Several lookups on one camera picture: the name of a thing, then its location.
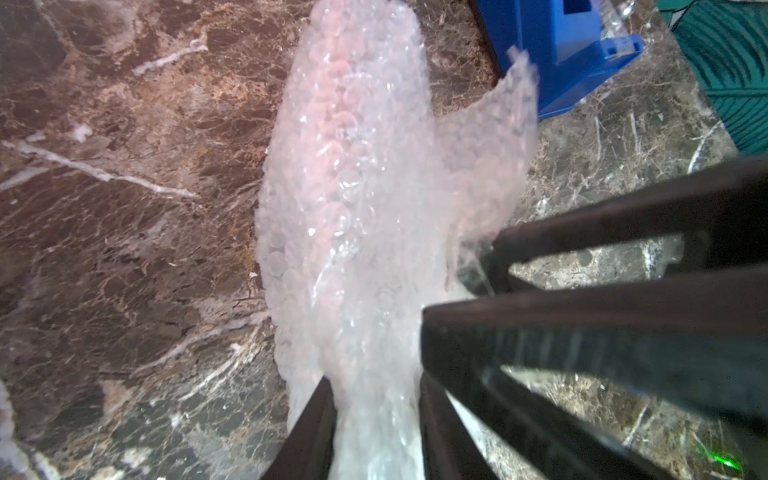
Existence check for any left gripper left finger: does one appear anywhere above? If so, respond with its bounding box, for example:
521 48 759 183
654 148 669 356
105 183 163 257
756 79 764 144
261 377 337 480

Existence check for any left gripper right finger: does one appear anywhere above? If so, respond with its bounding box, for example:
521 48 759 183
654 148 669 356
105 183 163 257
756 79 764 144
419 373 498 480

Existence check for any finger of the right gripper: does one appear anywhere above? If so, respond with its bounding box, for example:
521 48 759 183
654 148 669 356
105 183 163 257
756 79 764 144
420 265 767 479
482 156 767 293

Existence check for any blue tape dispenser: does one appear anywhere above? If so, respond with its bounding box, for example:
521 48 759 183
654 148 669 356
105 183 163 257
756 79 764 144
469 0 644 120

